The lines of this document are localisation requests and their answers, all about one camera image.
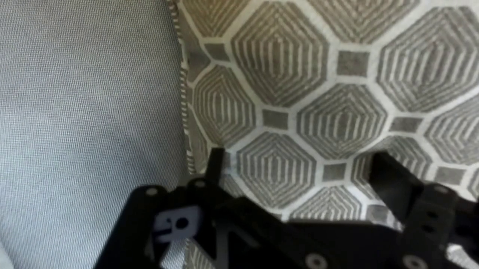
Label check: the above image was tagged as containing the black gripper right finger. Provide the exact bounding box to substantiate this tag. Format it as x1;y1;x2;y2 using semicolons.
371;152;479;269

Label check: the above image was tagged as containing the light grey fabric sofa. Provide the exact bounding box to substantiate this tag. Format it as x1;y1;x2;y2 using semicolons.
0;0;185;269

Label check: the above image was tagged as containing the beige geometric patterned pillow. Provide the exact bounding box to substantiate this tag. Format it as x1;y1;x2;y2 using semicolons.
167;0;479;224

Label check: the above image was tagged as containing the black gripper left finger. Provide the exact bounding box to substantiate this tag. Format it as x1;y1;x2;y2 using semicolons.
94;146;281;269

